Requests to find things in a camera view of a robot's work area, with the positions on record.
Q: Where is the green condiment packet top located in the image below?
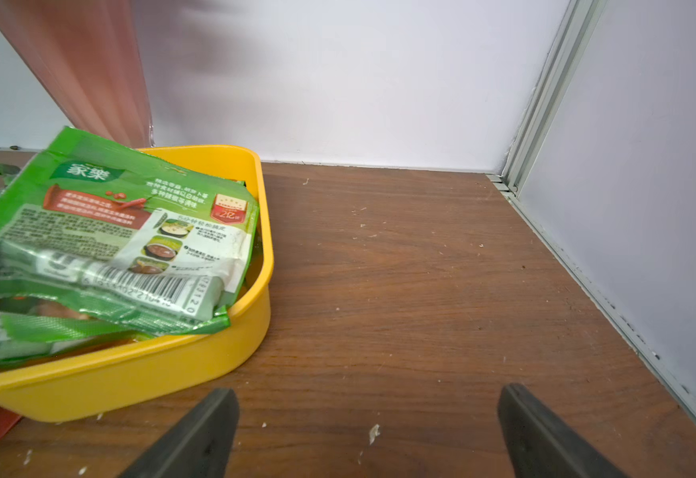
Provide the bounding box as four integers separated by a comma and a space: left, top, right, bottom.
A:
0, 128, 260, 336

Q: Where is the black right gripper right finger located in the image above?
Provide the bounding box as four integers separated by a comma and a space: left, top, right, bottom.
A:
497, 384, 625, 477

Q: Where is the green condiment packet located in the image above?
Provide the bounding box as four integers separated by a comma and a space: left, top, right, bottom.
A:
0, 298, 150, 372
0, 128, 260, 336

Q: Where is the yellow plastic tray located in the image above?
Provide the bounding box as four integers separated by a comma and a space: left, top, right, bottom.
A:
0, 145, 274, 422

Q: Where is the pink glass flower vase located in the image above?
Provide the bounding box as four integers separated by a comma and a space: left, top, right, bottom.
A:
0, 1, 154, 149

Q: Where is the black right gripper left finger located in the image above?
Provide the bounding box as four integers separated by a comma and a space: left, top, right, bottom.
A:
121, 388, 240, 478

